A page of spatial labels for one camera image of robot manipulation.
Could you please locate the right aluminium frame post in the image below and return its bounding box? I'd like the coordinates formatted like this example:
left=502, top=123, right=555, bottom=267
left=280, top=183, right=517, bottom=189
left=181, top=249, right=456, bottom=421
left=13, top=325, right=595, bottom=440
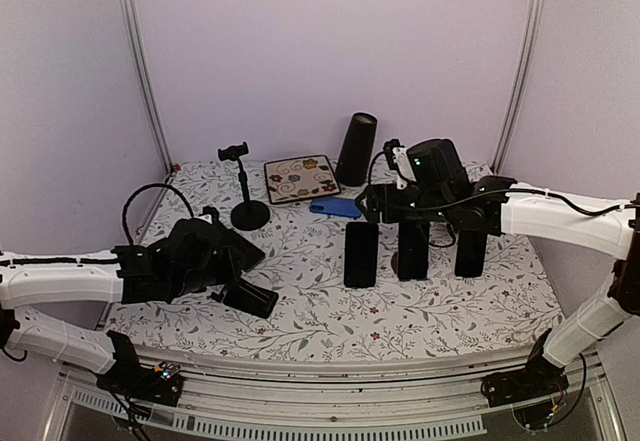
left=491, top=0, right=545, bottom=173

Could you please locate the aluminium frame post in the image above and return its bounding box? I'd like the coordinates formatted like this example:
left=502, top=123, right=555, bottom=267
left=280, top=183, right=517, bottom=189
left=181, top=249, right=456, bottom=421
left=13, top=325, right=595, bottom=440
left=491, top=0, right=545, bottom=173
left=119, top=0, right=173, bottom=174

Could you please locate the brown round wooden coaster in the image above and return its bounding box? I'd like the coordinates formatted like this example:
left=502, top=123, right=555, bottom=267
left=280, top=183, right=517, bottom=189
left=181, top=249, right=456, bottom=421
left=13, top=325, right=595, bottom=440
left=391, top=253, right=399, bottom=272

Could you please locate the blue phone face down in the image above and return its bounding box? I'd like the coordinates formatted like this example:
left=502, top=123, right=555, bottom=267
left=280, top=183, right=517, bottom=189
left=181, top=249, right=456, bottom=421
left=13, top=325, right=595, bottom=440
left=310, top=196, right=362, bottom=219

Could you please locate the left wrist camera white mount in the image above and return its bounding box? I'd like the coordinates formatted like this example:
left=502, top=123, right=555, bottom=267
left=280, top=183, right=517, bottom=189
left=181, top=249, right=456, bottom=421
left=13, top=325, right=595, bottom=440
left=196, top=206, right=221, bottom=228

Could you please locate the left aluminium frame post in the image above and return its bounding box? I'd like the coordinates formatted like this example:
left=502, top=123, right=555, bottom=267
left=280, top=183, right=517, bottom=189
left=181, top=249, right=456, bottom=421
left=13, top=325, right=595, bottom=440
left=119, top=0, right=173, bottom=174

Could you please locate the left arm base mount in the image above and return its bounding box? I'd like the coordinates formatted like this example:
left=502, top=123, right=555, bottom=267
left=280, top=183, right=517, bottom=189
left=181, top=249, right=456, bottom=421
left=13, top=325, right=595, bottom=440
left=96, top=330, right=184, bottom=407

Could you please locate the blue edged black phone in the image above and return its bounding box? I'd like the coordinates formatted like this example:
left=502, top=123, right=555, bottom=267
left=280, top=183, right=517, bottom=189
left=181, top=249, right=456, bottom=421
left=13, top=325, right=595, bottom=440
left=397, top=222, right=429, bottom=281

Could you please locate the black tall phone holder stand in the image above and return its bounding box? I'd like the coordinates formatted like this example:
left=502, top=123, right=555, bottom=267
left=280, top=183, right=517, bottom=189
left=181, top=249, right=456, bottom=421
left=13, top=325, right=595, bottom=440
left=218, top=142, right=270, bottom=231

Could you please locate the black braided left cable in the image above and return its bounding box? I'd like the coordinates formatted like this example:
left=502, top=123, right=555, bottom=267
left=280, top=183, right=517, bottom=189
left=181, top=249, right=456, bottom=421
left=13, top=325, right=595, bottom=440
left=121, top=184, right=196, bottom=247

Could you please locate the floral square ceramic plate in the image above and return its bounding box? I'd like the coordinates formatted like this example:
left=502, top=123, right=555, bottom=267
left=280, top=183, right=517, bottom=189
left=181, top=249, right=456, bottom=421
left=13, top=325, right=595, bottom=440
left=263, top=154, right=342, bottom=205

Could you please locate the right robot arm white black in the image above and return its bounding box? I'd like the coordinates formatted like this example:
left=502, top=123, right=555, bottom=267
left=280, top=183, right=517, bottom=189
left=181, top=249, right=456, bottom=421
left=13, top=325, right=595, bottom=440
left=356, top=139, right=639, bottom=397

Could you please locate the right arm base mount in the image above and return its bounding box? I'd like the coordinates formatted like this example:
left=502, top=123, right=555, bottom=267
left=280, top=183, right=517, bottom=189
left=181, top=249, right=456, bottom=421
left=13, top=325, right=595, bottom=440
left=480, top=329, right=569, bottom=407

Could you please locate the black clamp phone mount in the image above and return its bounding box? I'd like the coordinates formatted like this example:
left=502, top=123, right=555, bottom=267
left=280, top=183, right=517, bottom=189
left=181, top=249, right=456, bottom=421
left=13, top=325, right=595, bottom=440
left=209, top=280, right=279, bottom=319

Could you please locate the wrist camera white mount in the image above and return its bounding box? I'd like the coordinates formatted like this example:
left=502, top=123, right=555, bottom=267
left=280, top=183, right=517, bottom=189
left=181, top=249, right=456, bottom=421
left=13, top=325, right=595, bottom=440
left=383, top=139, right=416, bottom=190
left=196, top=206, right=221, bottom=228

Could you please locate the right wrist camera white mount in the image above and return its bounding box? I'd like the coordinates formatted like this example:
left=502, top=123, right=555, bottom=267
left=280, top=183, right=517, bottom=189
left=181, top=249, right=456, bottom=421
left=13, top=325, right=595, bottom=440
left=383, top=139, right=416, bottom=190

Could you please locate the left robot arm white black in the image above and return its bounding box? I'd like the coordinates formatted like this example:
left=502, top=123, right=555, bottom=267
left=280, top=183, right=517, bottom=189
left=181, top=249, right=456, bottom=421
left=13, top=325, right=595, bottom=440
left=1, top=215, right=265, bottom=395

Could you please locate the black cylindrical speaker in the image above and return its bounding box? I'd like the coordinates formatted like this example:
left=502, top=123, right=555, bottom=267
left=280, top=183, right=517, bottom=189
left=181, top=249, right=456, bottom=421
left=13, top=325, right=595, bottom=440
left=335, top=112, right=378, bottom=187

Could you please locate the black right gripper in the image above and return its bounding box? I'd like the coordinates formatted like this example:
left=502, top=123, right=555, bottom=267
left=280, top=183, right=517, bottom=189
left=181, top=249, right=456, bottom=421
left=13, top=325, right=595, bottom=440
left=356, top=182, right=452, bottom=223

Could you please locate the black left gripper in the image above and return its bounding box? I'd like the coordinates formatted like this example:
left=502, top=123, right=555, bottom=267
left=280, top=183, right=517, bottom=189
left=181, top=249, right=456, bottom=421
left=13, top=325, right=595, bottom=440
left=170, top=245, right=246, bottom=299

